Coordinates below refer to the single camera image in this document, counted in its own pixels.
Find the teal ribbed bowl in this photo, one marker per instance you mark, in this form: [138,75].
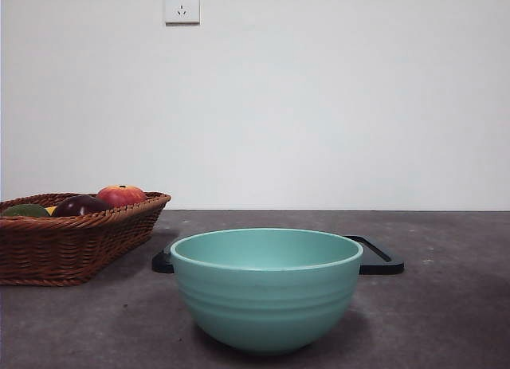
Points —
[265,301]

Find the green avocado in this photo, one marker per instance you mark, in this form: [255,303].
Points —
[24,210]

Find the red apple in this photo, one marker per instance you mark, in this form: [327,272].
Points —
[121,195]

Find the black rectangular tray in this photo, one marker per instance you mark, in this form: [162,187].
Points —
[378,265]

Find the dark purple fruit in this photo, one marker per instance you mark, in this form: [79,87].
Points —
[79,205]

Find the yellow fruit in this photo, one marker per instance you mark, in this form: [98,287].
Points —
[50,211]

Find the brown wicker basket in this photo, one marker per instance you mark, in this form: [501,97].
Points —
[60,249]

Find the white wall socket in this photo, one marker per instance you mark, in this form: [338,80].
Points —
[182,6]

